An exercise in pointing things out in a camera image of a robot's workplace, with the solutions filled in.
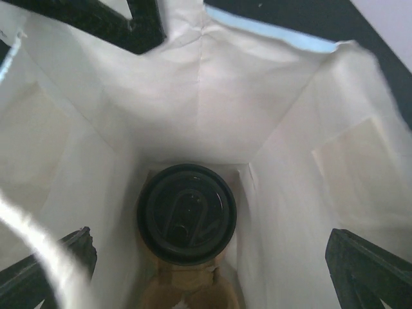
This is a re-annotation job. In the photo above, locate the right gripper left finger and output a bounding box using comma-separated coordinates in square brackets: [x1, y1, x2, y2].
[1, 227, 97, 308]

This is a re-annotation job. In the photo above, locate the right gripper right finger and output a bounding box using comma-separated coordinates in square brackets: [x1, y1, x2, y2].
[325, 229, 411, 308]

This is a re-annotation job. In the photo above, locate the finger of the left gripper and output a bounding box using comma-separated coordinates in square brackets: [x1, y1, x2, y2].
[41, 0, 170, 55]

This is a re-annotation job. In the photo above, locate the light blue paper bag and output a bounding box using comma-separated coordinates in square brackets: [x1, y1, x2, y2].
[1, 1, 411, 308]

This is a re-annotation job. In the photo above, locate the brown cardboard cup carrier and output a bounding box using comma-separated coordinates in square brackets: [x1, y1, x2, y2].
[139, 236, 241, 308]

